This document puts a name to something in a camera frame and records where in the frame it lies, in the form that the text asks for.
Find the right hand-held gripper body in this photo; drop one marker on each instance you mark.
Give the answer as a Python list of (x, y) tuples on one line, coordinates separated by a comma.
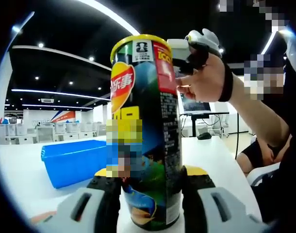
[(203, 38)]

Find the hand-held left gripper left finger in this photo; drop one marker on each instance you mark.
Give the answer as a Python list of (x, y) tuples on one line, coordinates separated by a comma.
[(99, 218)]

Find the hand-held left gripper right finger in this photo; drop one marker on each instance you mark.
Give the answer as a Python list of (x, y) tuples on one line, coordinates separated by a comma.
[(194, 206)]

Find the yellow plastic container lid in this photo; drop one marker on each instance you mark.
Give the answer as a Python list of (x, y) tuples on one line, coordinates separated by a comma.
[(138, 38)]

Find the dark printed chip container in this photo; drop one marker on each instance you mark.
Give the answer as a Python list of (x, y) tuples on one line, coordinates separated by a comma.
[(150, 97)]

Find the blue plastic box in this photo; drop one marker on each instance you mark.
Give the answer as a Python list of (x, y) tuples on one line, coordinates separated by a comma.
[(72, 165)]

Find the person's right hand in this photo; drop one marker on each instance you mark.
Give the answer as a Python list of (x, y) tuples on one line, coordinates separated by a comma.
[(206, 85)]

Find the person's left hand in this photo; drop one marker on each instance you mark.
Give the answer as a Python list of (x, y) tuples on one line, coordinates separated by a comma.
[(44, 217)]

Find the black monitor on desk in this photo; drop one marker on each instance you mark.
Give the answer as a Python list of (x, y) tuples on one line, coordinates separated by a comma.
[(196, 104)]

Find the white table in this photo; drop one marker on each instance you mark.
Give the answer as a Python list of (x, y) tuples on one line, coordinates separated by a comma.
[(211, 157)]

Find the black standing desk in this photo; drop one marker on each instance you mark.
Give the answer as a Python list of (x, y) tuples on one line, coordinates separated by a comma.
[(211, 113)]

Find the person's leg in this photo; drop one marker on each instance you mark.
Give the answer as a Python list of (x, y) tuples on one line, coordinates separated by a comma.
[(245, 160)]

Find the white office chair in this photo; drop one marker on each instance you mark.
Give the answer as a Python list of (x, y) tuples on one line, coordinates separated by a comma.
[(220, 125)]

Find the black computer mouse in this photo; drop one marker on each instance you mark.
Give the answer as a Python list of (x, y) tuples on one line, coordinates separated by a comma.
[(204, 136)]

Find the curved ceiling light strip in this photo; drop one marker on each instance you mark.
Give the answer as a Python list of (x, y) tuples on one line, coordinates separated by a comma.
[(114, 17)]

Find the white chest-worn device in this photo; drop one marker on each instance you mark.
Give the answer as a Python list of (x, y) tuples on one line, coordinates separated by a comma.
[(294, 48)]

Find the row of white office desks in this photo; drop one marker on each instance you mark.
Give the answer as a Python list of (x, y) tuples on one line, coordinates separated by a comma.
[(53, 131)]

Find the person's dark clothing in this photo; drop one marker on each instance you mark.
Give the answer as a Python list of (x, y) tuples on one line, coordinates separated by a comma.
[(291, 170)]

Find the ceiling air vent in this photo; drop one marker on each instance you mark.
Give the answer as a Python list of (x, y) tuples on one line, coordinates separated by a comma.
[(47, 100)]

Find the blue red plastic item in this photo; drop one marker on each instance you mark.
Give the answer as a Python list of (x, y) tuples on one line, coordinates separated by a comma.
[(4, 121)]

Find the red blue wall poster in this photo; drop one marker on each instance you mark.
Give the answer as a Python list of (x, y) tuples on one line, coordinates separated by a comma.
[(63, 116)]

